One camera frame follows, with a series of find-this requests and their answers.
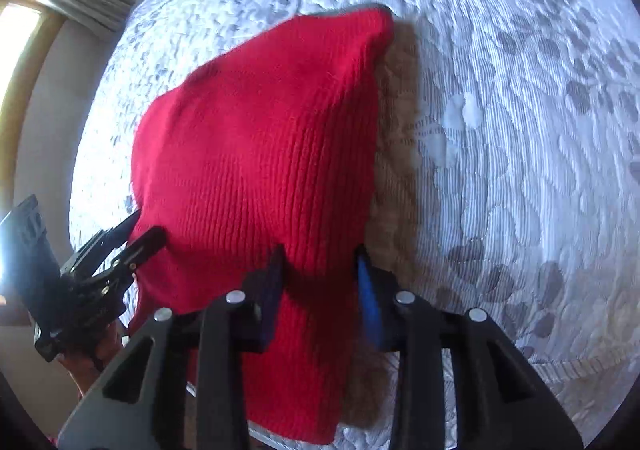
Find red knit sweater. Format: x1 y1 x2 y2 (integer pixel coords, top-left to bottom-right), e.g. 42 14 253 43
127 5 396 446

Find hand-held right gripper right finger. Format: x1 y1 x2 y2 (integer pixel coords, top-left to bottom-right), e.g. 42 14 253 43
356 250 583 450

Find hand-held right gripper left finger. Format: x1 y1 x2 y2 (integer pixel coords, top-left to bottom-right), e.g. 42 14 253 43
57 244 286 450

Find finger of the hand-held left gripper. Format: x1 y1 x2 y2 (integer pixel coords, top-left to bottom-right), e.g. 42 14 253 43
102 226 169 283
75 209 143 267

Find person's left hand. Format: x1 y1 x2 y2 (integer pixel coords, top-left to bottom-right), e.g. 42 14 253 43
62 320 132 398

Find bright window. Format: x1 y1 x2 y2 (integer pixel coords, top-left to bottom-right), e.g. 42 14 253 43
0 0 43 141

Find grey quilted bedspread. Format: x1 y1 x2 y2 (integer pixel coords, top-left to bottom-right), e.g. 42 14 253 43
67 0 640 450

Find beige curtain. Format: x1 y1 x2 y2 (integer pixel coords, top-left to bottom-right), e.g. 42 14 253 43
27 0 137 33

